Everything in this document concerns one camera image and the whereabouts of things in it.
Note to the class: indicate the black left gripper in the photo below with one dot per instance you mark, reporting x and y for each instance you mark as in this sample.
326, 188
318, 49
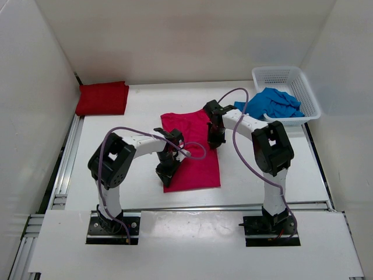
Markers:
166, 175

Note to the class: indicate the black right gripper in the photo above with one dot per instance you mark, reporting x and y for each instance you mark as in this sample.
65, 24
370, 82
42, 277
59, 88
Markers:
214, 142

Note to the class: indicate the pink t-shirt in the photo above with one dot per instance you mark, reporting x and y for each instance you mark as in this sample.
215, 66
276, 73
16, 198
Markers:
193, 174

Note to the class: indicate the red t-shirt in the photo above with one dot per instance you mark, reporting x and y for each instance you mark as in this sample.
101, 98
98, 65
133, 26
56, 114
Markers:
102, 99

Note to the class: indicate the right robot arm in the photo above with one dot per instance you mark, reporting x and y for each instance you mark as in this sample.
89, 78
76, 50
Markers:
273, 152

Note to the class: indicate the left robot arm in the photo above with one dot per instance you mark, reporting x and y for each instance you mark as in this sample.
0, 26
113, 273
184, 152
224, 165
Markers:
110, 164

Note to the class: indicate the blue t-shirt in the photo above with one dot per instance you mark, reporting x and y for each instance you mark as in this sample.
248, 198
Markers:
273, 103

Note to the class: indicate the white front cover board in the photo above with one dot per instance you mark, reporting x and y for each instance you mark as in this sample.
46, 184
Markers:
194, 245

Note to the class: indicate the white plastic laundry basket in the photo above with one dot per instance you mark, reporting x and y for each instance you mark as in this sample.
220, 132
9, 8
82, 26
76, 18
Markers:
291, 80

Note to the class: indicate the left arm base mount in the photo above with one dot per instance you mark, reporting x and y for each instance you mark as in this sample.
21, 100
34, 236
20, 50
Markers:
100, 232

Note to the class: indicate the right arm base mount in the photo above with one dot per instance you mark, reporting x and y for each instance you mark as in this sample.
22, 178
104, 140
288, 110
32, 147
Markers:
258, 233

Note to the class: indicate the aluminium front rail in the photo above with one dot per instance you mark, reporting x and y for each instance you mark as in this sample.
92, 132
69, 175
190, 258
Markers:
189, 208

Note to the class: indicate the aluminium rail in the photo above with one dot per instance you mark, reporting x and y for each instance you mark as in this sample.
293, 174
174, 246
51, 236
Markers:
58, 184
189, 208

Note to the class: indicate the aluminium left side rail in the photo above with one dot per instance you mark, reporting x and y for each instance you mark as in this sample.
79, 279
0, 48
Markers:
58, 184

